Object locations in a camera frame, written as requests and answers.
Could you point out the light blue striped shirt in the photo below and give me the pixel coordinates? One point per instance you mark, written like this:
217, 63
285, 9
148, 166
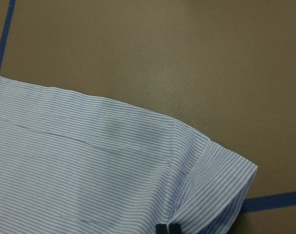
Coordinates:
77, 164

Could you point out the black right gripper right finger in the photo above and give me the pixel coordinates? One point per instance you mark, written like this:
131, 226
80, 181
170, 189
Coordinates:
175, 228

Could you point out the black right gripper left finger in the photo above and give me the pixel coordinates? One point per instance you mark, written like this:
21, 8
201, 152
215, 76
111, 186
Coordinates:
161, 229

